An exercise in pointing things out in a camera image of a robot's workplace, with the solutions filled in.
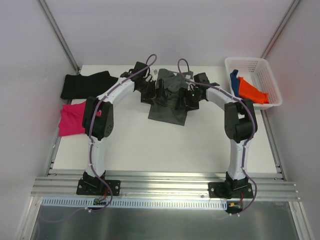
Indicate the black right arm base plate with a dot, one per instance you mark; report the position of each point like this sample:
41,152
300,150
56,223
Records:
230,189

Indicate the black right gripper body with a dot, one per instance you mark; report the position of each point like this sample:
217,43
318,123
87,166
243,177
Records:
186,96

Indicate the grey t shirt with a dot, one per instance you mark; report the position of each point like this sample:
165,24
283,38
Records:
164,110

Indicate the black folded t shirt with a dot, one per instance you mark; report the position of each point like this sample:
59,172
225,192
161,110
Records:
81,87

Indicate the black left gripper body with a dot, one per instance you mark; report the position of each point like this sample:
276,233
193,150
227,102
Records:
152,90

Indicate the left aluminium corner post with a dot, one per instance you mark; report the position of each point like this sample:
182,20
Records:
58,34

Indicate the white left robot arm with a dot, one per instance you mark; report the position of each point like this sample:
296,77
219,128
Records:
98,122

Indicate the pink folded t shirt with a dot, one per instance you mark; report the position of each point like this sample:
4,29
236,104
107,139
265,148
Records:
71,119

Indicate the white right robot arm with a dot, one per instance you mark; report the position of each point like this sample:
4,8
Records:
240,126

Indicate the white slotted cable duct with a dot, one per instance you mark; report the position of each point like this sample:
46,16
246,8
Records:
136,203

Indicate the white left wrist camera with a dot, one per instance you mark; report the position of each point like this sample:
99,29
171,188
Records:
153,75

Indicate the aluminium mounting rail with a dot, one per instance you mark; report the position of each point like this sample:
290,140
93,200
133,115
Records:
165,185

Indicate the orange t shirt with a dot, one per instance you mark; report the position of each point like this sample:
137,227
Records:
259,97

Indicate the blue t shirt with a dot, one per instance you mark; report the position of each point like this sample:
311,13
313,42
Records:
235,82

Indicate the white plastic basket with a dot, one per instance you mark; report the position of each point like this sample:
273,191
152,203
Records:
257,72

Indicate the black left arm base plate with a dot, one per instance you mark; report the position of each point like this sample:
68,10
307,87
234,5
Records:
99,188

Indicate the aluminium corner post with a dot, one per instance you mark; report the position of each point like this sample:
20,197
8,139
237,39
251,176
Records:
280,28
58,34

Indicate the right aluminium corner post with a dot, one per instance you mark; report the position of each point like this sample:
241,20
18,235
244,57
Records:
280,28

